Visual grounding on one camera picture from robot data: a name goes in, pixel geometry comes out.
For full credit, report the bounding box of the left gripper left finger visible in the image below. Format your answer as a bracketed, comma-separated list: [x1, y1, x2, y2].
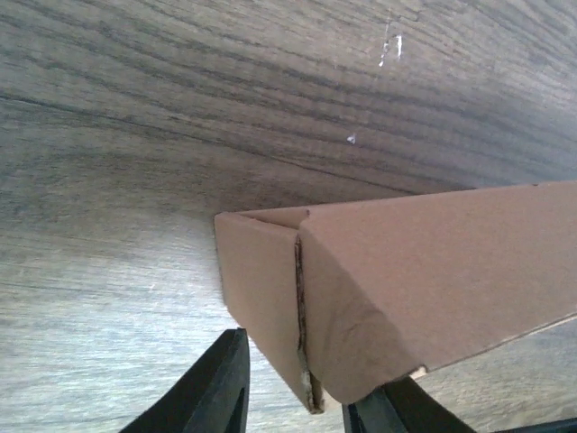
[123, 328, 250, 433]

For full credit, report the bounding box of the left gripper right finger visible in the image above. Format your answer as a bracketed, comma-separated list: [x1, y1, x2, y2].
[343, 376, 473, 433]

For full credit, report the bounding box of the cardboard box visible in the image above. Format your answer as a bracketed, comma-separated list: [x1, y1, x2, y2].
[214, 181, 576, 414]

